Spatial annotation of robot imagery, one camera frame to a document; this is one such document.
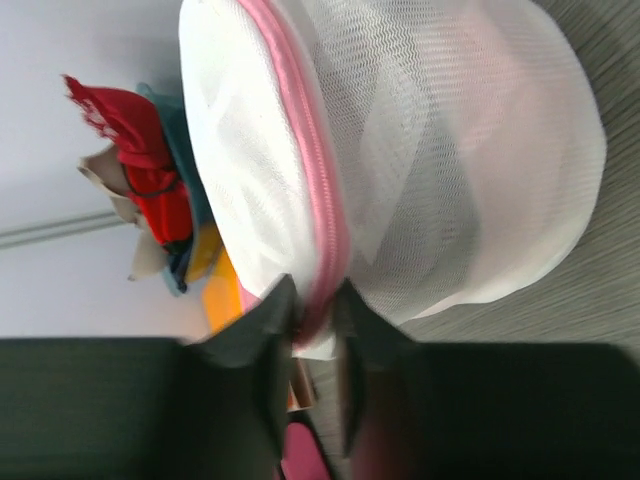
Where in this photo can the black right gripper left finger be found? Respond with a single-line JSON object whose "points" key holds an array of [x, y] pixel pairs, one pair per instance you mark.
{"points": [[151, 408]]}

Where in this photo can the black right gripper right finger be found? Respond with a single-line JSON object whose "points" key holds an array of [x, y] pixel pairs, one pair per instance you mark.
{"points": [[455, 410]]}

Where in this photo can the white mesh laundry bag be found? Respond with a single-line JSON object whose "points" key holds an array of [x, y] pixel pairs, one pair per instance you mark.
{"points": [[433, 153]]}

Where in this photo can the teal plastic laundry basket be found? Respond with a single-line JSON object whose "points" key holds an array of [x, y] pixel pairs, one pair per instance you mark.
{"points": [[173, 118]]}

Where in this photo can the black case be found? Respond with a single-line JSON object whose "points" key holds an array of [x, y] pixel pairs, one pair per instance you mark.
{"points": [[302, 458]]}

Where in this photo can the bright red garment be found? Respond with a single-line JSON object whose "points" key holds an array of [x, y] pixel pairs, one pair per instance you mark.
{"points": [[152, 180]]}

